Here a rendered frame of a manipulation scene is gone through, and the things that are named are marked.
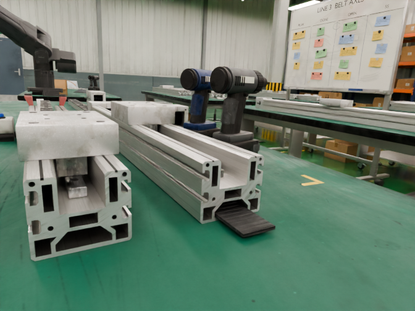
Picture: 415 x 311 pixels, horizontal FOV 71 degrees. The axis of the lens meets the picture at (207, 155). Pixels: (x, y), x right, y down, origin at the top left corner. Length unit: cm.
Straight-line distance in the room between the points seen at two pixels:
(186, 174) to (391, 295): 26
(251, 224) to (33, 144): 27
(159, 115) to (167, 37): 1216
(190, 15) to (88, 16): 396
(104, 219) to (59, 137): 11
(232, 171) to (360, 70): 311
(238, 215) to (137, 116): 35
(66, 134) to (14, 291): 17
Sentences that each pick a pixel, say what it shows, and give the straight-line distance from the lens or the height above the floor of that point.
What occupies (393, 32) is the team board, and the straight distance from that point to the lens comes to 337.
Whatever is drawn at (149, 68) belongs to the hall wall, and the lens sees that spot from 1249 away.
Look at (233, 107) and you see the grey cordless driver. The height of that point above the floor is 91.
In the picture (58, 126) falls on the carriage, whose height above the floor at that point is 90.
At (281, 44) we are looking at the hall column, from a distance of 900.
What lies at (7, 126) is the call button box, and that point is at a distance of 96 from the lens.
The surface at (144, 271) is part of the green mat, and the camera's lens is 31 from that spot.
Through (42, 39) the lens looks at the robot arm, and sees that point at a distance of 107.
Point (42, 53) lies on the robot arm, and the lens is 106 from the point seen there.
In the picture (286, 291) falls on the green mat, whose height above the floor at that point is 78.
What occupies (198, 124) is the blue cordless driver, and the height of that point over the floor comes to 85.
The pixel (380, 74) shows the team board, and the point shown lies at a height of 113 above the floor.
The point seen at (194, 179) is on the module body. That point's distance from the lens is 39.
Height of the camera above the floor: 96
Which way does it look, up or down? 14 degrees down
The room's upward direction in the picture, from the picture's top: 3 degrees clockwise
